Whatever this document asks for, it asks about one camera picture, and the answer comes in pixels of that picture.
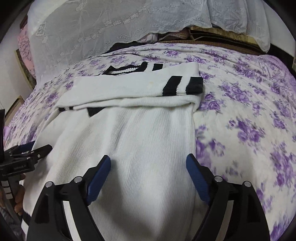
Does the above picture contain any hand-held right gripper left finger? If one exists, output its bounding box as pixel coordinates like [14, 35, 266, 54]
[26, 155, 111, 241]

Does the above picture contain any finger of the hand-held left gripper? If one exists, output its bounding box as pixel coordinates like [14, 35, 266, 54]
[9, 141, 36, 154]
[14, 145, 53, 163]

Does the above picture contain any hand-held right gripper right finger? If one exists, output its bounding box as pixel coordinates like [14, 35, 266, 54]
[186, 153, 270, 241]

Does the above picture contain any white black-striped knit sweater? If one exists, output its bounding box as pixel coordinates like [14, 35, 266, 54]
[22, 61, 204, 241]

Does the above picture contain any person's left hand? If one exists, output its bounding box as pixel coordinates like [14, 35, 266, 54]
[0, 174, 26, 216]

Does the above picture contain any lilac cloth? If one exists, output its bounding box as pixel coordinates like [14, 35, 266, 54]
[3, 124, 12, 142]

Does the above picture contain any wooden nightstand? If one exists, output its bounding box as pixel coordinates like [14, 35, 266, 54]
[5, 95, 25, 118]

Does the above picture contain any purple floral bedsheet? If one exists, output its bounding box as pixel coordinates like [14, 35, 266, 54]
[3, 43, 296, 241]

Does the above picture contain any pink floral pillow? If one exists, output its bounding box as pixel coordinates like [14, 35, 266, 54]
[18, 24, 36, 79]

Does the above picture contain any white lace cover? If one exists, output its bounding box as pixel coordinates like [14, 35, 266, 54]
[26, 0, 271, 79]

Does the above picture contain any mauve satin cloth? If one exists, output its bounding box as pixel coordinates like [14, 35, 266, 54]
[139, 32, 190, 42]

